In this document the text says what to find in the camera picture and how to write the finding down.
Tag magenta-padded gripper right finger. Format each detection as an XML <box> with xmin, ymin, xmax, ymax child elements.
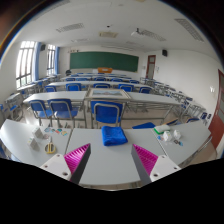
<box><xmin>130</xmin><ymin>143</ymin><xmax>182</xmax><ymax>187</ymax></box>

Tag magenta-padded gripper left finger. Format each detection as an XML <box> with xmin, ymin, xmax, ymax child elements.
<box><xmin>39</xmin><ymin>143</ymin><xmax>92</xmax><ymax>185</ymax></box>

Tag blue towel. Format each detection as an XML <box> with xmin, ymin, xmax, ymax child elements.
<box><xmin>101</xmin><ymin>125</ymin><xmax>129</xmax><ymax>147</ymax></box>

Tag small white box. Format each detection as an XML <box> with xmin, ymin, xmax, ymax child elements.
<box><xmin>32</xmin><ymin>127</ymin><xmax>44</xmax><ymax>140</ymax></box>
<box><xmin>27</xmin><ymin>137</ymin><xmax>40</xmax><ymax>151</ymax></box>

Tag green and white pack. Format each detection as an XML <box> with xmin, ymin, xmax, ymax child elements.
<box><xmin>153</xmin><ymin>124</ymin><xmax>171</xmax><ymax>135</ymax></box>

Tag red-brown side door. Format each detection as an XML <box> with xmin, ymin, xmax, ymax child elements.
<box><xmin>208</xmin><ymin>69</ymin><xmax>224</xmax><ymax>149</ymax></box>

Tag rows of blue chairs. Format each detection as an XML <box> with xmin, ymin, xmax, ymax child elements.
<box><xmin>43</xmin><ymin>73</ymin><xmax>154</xmax><ymax>94</ymax></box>

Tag framed picture board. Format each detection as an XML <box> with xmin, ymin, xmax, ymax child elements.
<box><xmin>84</xmin><ymin>88</ymin><xmax>132</xmax><ymax>101</ymax></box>

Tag red-brown door with window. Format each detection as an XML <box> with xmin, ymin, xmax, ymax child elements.
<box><xmin>145</xmin><ymin>54</ymin><xmax>157</xmax><ymax>80</ymax></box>

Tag blue curtain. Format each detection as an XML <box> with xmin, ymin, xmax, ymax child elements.
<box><xmin>54</xmin><ymin>46</ymin><xmax>61</xmax><ymax>75</ymax></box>
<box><xmin>33</xmin><ymin>41</ymin><xmax>43</xmax><ymax>81</ymax></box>

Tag orange teacher lectern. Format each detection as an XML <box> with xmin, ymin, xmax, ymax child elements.
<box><xmin>97</xmin><ymin>67</ymin><xmax>114</xmax><ymax>74</ymax></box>

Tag tall white-framed window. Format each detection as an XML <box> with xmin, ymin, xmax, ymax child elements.
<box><xmin>46</xmin><ymin>44</ymin><xmax>57</xmax><ymax>76</ymax></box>
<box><xmin>15</xmin><ymin>40</ymin><xmax>36</xmax><ymax>88</ymax></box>

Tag green chalkboard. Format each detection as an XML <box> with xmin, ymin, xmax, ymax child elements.
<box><xmin>69</xmin><ymin>51</ymin><xmax>140</xmax><ymax>73</ymax></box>

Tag ceiling light panels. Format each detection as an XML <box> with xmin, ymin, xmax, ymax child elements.
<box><xmin>55</xmin><ymin>18</ymin><xmax>206</xmax><ymax>43</ymax></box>

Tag yellow-handled scissors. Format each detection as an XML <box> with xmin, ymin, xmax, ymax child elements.
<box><xmin>44</xmin><ymin>139</ymin><xmax>57</xmax><ymax>155</ymax></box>

